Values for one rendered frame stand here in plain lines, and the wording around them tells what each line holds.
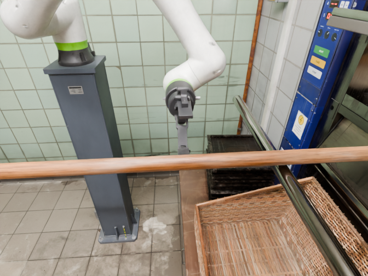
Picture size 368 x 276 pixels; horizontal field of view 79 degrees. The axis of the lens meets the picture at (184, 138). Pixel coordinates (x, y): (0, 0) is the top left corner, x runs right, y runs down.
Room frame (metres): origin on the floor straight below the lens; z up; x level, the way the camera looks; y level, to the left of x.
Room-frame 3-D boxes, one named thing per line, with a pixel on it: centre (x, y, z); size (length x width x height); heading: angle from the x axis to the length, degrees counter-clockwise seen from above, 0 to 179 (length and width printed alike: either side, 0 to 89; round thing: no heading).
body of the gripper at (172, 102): (0.57, 0.01, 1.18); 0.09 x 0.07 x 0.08; 4
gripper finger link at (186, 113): (0.44, 0.00, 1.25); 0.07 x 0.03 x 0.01; 4
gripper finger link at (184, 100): (0.46, 0.00, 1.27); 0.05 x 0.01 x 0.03; 4
